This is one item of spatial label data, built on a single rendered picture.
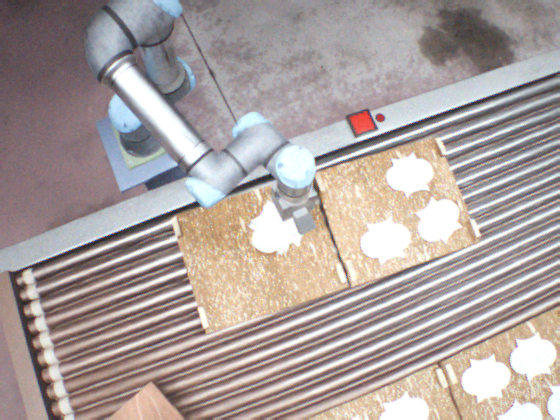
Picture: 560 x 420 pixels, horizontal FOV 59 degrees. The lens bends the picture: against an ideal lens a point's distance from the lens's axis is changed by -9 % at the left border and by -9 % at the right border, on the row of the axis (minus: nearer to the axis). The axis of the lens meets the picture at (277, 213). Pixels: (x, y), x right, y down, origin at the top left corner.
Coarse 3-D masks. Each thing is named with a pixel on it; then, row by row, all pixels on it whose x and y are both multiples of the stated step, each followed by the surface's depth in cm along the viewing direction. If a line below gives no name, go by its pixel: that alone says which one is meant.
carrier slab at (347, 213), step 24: (432, 144) 160; (336, 168) 157; (360, 168) 157; (384, 168) 157; (432, 168) 158; (336, 192) 155; (360, 192) 155; (384, 192) 155; (432, 192) 155; (456, 192) 155; (336, 216) 153; (360, 216) 153; (384, 216) 153; (408, 216) 153; (336, 240) 151; (456, 240) 151; (360, 264) 149; (384, 264) 149; (408, 264) 149
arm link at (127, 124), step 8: (112, 104) 144; (120, 104) 144; (112, 112) 144; (120, 112) 143; (128, 112) 143; (112, 120) 144; (120, 120) 143; (128, 120) 143; (136, 120) 143; (120, 128) 145; (128, 128) 145; (136, 128) 146; (144, 128) 149; (128, 136) 151; (136, 136) 151; (144, 136) 154
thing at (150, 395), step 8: (152, 384) 130; (144, 392) 129; (152, 392) 129; (160, 392) 130; (136, 400) 129; (144, 400) 129; (152, 400) 129; (160, 400) 129; (168, 400) 130; (128, 408) 128; (136, 408) 128; (144, 408) 128; (152, 408) 128; (160, 408) 128; (168, 408) 128; (112, 416) 128; (120, 416) 128; (128, 416) 128; (136, 416) 128; (144, 416) 128; (152, 416) 128; (160, 416) 128; (168, 416) 128; (176, 416) 128
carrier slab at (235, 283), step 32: (256, 192) 155; (192, 224) 153; (224, 224) 153; (320, 224) 153; (192, 256) 150; (224, 256) 150; (256, 256) 150; (288, 256) 150; (320, 256) 150; (192, 288) 148; (224, 288) 148; (256, 288) 148; (288, 288) 148; (320, 288) 148; (224, 320) 145
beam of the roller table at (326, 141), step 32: (512, 64) 171; (544, 64) 171; (416, 96) 167; (448, 96) 167; (480, 96) 167; (320, 128) 163; (384, 128) 163; (160, 192) 158; (64, 224) 155; (96, 224) 155; (128, 224) 155; (0, 256) 152; (32, 256) 152
